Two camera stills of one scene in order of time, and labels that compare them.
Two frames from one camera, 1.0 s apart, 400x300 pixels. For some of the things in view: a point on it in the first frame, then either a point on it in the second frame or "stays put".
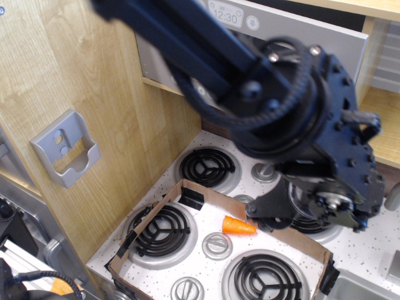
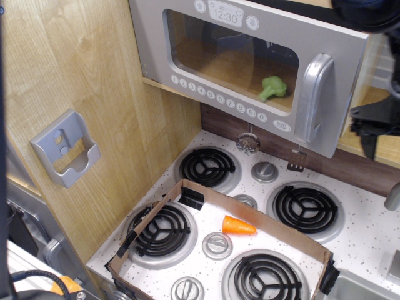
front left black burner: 167,239 stays put
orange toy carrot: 231,225 stays put
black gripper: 277,209 → 382,117
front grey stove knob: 187,288 stays put
